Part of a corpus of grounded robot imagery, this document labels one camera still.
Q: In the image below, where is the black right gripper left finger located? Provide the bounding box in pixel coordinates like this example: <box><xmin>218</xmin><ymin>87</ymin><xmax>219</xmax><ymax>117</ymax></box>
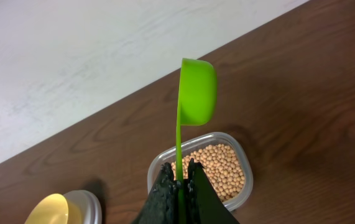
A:
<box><xmin>132</xmin><ymin>162</ymin><xmax>179</xmax><ymax>224</ymax></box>

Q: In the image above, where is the pile of dried soybeans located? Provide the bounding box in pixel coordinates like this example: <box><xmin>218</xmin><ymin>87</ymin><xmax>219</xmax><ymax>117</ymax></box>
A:
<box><xmin>182</xmin><ymin>143</ymin><xmax>246</xmax><ymax>202</ymax></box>

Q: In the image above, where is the green plastic measuring scoop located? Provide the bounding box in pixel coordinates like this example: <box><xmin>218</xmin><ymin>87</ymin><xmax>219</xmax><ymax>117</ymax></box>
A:
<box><xmin>175</xmin><ymin>58</ymin><xmax>217</xmax><ymax>223</ymax></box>

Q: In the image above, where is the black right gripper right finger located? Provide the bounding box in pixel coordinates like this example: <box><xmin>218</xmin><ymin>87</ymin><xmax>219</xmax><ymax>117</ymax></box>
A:
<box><xmin>185</xmin><ymin>159</ymin><xmax>239</xmax><ymax>224</ymax></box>

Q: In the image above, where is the white digital kitchen scale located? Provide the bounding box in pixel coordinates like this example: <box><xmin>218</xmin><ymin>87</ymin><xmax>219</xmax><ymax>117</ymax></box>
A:
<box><xmin>63</xmin><ymin>190</ymin><xmax>103</xmax><ymax>224</ymax></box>

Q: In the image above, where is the yellow plastic bowl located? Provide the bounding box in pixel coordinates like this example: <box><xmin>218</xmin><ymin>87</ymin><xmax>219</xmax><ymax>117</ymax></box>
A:
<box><xmin>25</xmin><ymin>194</ymin><xmax>68</xmax><ymax>224</ymax></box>

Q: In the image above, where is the clear plastic bean container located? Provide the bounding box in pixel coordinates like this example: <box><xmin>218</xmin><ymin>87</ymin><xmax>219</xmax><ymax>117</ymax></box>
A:
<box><xmin>147</xmin><ymin>131</ymin><xmax>254</xmax><ymax>212</ymax></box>

